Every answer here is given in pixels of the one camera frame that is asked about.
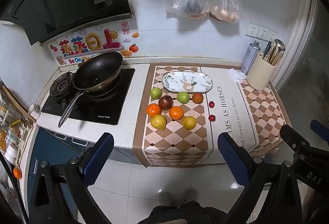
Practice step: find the gold ingot wall sticker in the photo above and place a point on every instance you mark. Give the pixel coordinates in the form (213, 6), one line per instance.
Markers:
(126, 53)

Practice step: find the orange wedge wall sticker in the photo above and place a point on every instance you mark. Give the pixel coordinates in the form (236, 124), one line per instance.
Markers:
(135, 34)

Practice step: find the colourful wall sticker banner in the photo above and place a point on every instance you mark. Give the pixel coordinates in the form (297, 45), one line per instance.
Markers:
(90, 45)

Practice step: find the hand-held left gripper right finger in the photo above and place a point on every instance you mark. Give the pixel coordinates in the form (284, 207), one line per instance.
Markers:
(232, 159)

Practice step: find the dark red apple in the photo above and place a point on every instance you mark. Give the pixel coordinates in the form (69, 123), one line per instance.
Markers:
(165, 102)

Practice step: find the green apple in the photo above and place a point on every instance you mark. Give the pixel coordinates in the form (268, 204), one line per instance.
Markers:
(183, 97)
(155, 92)

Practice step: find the cloud wall sticker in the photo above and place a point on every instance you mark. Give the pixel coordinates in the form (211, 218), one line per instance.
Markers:
(126, 40)

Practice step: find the small orange ball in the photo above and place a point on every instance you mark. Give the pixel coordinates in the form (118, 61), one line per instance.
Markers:
(17, 173)

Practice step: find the beige utensil holder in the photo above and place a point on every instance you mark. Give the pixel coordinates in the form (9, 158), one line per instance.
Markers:
(261, 74)

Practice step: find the white cup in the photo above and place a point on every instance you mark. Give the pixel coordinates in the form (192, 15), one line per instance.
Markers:
(34, 111)

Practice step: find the yellow lemon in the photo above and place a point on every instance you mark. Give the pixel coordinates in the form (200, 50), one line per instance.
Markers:
(189, 122)
(158, 121)

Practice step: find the person's dark clothing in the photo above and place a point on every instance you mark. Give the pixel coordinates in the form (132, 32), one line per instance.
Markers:
(180, 215)

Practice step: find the orange fruit wall sticker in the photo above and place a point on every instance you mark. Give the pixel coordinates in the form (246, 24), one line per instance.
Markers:
(133, 47)

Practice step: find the red seal wall sticker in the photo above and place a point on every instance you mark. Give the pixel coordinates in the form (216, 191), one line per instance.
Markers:
(124, 27)

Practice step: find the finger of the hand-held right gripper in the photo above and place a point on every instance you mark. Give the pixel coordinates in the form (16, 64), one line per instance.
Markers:
(318, 129)
(291, 137)

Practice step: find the silver spray can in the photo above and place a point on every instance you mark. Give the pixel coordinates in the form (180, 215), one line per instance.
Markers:
(249, 56)

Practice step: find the metal spoon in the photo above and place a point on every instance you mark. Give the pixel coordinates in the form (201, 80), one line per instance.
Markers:
(279, 45)

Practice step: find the crumpled white tissue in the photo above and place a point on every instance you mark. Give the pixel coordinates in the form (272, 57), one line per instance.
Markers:
(236, 74)

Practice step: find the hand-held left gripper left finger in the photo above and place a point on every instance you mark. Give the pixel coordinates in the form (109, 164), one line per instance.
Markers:
(99, 159)

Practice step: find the checkered counter mat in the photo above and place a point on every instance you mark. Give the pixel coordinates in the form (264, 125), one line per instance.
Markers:
(174, 146)

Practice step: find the small red cherry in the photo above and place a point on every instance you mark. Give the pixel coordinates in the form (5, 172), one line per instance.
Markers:
(211, 104)
(211, 117)

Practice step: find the oval floral plate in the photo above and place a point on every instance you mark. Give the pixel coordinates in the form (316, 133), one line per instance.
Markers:
(174, 80)

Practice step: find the white wall socket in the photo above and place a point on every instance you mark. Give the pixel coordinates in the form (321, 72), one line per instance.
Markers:
(272, 35)
(252, 29)
(262, 33)

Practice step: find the orange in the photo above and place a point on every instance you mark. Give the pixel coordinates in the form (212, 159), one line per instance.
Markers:
(176, 112)
(153, 109)

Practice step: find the reddish orange fruit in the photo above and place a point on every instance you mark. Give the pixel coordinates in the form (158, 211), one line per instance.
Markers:
(197, 98)

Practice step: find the bundle of chopsticks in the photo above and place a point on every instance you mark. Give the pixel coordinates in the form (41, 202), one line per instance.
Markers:
(273, 56)

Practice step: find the black gas stove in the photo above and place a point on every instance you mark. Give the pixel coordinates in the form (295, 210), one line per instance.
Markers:
(108, 108)

